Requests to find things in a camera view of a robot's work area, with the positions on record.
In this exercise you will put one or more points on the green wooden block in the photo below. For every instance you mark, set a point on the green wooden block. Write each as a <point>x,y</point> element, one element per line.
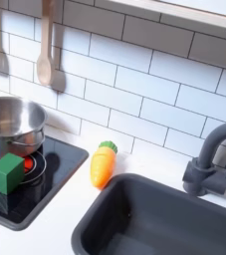
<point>6,173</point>

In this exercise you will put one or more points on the orange toy carrot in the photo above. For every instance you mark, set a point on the orange toy carrot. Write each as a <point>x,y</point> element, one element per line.
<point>102,165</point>

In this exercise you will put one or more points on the black stove top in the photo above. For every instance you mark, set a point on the black stove top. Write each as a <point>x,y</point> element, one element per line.
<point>56,169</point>

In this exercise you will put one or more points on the dark grey tap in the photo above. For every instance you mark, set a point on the dark grey tap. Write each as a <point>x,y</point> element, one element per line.
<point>206,166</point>

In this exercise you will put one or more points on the wooden spoon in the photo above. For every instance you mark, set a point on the wooden spoon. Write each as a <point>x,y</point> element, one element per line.
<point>45,50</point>

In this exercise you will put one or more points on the steel pot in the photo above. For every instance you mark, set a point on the steel pot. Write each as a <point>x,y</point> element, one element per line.
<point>8,123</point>

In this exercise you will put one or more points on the dark grey sink basin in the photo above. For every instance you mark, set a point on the dark grey sink basin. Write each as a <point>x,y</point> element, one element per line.
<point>164,222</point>

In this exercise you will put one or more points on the white wall shelf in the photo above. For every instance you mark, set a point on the white wall shelf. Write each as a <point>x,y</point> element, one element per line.
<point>184,11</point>

